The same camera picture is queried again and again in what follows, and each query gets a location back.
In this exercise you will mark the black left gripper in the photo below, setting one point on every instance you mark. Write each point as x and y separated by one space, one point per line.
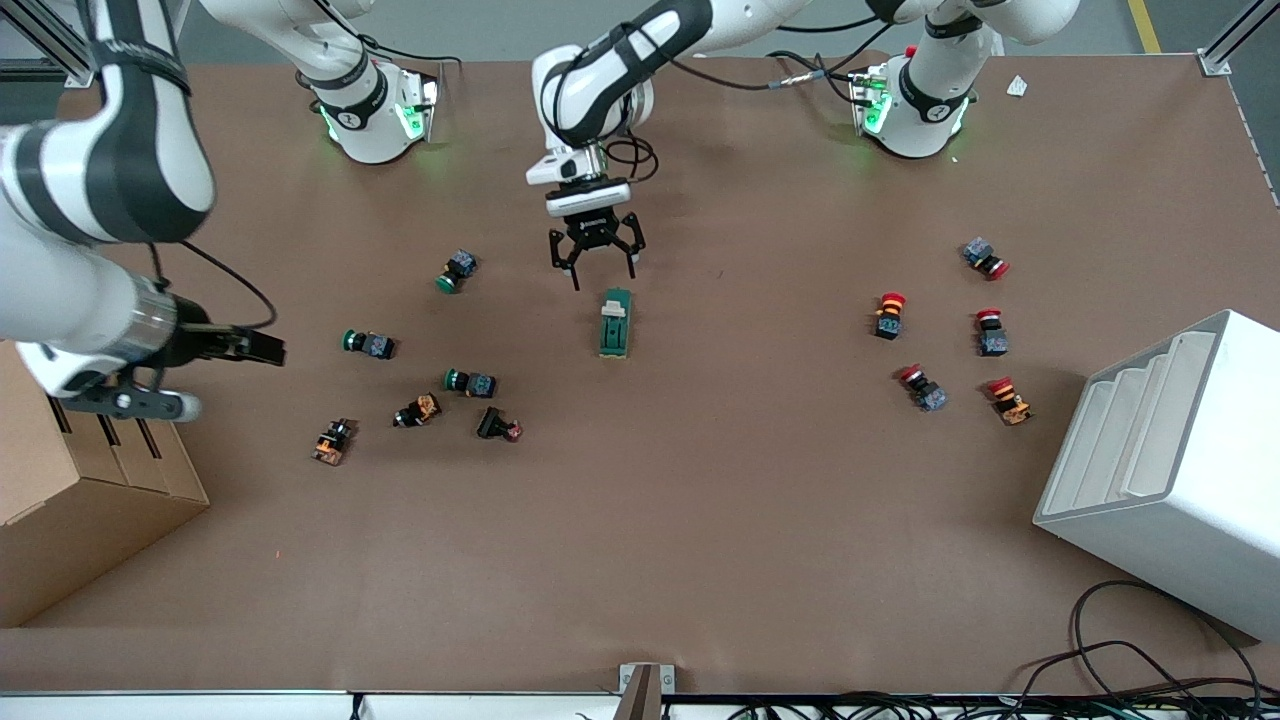
592 235

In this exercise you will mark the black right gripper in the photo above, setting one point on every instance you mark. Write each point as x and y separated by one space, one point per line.
198 342

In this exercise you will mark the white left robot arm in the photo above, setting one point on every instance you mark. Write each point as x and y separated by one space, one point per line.
590 100

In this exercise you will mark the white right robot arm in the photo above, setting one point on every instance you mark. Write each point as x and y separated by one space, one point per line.
50 260

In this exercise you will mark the green pushbutton blue contact block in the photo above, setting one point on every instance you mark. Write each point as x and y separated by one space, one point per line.
458 270
370 344
472 382

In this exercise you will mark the black pushbutton orange contact block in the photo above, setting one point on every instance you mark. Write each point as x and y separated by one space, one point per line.
333 442
418 410

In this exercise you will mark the black square pushbutton red block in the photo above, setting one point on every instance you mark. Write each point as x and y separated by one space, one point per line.
497 424

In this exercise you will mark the brown cardboard box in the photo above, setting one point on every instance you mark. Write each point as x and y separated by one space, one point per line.
70 500

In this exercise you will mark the brown table mat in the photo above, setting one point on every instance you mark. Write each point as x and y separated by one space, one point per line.
700 520

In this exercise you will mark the red mushroom button orange block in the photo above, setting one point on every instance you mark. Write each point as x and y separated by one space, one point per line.
889 316
1009 401

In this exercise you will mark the red mushroom button blue block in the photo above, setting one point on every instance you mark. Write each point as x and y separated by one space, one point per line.
985 257
992 334
923 389

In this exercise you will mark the white paper scrap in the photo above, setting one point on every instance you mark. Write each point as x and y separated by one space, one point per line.
1017 86

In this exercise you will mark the white stepped plastic rack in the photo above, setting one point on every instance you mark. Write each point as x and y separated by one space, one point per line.
1180 500

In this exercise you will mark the aluminium corner profile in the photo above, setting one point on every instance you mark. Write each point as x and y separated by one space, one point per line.
1235 35

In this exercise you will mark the aluminium frame profile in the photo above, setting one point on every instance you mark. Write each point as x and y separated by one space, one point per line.
40 40

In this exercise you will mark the aluminium camera mount post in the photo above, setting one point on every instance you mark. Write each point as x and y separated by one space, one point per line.
645 692

